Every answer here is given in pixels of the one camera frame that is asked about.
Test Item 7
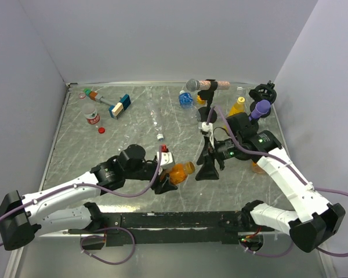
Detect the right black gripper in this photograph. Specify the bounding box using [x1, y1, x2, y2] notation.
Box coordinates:
[195, 135, 241, 181]

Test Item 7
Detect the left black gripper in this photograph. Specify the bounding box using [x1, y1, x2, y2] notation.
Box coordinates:
[125, 162, 177, 193]

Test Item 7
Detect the orange bottle with barcode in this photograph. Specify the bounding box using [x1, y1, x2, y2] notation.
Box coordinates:
[169, 162, 195, 185]

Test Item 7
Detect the red bottle cap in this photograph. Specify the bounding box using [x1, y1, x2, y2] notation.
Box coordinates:
[98, 127, 105, 134]

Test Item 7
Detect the red label water bottle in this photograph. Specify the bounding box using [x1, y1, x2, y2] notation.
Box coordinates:
[82, 103, 100, 126]

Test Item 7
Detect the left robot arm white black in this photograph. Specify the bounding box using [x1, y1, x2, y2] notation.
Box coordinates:
[0, 144, 177, 251]

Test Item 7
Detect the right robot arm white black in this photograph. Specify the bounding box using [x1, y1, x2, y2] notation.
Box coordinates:
[195, 112, 346, 253]

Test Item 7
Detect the blue label water bottle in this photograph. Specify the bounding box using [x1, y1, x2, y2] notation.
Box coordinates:
[179, 90, 201, 123]

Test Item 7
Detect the orange bottle lying right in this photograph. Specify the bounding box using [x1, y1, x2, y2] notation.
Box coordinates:
[251, 162, 265, 174]

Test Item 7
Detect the yellow juice bottle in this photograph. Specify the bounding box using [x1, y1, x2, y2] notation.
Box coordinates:
[229, 97, 245, 116]

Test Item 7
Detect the clear bottle back right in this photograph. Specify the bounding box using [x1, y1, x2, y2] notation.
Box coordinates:
[237, 86, 245, 103]

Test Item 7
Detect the clear bottle white cap centre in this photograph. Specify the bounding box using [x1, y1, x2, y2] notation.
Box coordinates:
[145, 87, 165, 142]

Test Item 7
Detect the small yellow toy piece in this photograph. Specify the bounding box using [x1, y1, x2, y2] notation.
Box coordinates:
[197, 95, 206, 105]

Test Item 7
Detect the glitter pink microphone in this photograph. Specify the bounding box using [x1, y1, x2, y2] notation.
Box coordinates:
[186, 79, 230, 92]

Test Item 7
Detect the purple microphone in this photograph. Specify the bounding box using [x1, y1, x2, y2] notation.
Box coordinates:
[249, 100, 271, 121]

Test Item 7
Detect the toy brick hammer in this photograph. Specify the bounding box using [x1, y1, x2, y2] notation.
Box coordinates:
[84, 89, 131, 119]

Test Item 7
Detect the black empty clip stand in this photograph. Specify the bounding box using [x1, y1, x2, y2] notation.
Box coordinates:
[249, 81, 277, 112]

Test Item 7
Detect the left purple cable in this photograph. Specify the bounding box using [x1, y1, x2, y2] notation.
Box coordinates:
[0, 147, 165, 251]

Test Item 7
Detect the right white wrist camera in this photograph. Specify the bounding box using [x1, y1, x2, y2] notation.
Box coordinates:
[198, 122, 215, 148]

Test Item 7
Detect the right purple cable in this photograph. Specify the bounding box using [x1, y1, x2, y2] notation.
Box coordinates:
[205, 104, 348, 258]

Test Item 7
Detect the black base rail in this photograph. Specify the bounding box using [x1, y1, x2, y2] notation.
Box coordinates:
[66, 210, 267, 247]

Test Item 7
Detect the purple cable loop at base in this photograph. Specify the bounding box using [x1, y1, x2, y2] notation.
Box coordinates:
[79, 226, 136, 265]

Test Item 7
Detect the clear plastic ring cap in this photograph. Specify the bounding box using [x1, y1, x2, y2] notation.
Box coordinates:
[78, 93, 86, 100]

